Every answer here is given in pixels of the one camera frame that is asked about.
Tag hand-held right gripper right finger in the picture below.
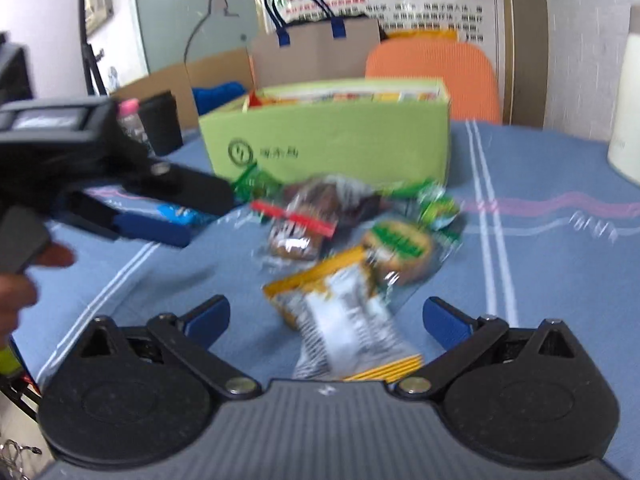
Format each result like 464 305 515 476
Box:
384 296 577 403

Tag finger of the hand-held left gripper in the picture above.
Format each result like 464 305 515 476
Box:
62 191 194 249
122 157 236 216

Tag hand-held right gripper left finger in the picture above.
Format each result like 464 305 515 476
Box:
75 296 261 402

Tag blue snack packet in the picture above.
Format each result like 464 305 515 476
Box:
155 202 216 226

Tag white and yellow snack packet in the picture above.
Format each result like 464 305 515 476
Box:
263 247 425 381

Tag light green cardboard box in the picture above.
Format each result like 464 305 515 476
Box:
199 77 452 186

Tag row of colourful snack packets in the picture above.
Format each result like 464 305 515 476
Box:
247 85 443 109

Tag person's left hand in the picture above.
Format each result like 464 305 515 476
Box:
0 244 77 338

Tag green snack packet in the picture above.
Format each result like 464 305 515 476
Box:
232 165 283 221
385 179 461 231

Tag black tumbler cup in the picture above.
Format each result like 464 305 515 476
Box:
137 91 182 157

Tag clear bottle with pink lid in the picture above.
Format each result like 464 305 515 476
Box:
117 99 151 157

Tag round cookie packet green label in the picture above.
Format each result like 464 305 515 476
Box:
360 217 463 286

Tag blue striped tablecloth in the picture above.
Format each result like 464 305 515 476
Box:
10 120 640 396

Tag black monitor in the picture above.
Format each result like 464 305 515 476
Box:
0 45 34 105

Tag black tripod stand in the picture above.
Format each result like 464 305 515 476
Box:
80 42 109 96

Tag blue item in cardboard box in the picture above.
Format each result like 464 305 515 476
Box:
192 81 246 116

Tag brown cookie packet red label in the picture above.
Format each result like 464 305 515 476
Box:
252 175 381 266

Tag open brown cardboard box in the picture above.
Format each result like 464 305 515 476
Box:
112 50 253 131

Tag cat outline glass decal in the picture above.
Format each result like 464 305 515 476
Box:
182 0 261 63

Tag neon yellow object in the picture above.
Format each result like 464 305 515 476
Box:
0 344 22 377

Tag orange chair back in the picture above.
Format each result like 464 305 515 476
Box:
365 40 501 123

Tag white thermos jug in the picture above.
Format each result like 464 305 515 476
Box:
607 32 640 186

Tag whiteboard with black frame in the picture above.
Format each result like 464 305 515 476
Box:
0 0 87 106

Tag white wall unit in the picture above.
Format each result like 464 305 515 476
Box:
84 0 115 32

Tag brown paper bag blue handles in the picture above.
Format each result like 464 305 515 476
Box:
250 0 383 88

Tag white poster with tan frame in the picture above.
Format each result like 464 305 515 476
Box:
252 0 511 48

